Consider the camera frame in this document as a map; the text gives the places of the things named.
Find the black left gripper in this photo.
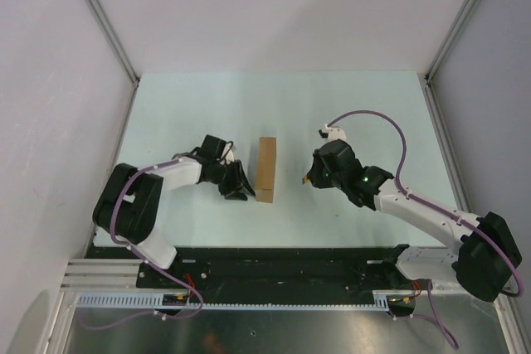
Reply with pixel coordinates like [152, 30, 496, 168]
[210, 160, 256, 201]

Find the brown cardboard express box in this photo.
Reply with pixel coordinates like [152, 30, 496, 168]
[255, 137, 276, 203]

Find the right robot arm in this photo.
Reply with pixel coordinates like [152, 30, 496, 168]
[305, 139, 522, 303]

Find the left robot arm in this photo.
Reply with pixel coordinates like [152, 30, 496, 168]
[92, 134, 255, 288]

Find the aluminium crossbar profile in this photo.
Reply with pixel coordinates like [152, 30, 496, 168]
[60, 258, 515, 293]

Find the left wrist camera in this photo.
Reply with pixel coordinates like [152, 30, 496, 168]
[220, 141, 236, 165]

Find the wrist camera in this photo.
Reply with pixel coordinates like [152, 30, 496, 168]
[319, 125, 347, 143]
[220, 141, 236, 165]

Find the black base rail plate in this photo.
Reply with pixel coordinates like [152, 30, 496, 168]
[85, 245, 485, 304]

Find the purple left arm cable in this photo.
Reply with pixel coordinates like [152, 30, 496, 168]
[78, 154, 204, 332]

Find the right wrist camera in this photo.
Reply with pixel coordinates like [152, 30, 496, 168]
[319, 125, 347, 143]

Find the grey slotted cable duct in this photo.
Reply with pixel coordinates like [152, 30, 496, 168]
[76, 292, 389, 312]

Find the left aluminium frame post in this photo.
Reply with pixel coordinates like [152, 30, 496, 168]
[84, 0, 139, 85]

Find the aluminium frame post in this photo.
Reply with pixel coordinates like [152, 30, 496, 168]
[424, 0, 481, 82]
[84, 0, 139, 85]

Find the right aluminium frame post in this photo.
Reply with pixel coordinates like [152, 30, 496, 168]
[424, 0, 481, 82]

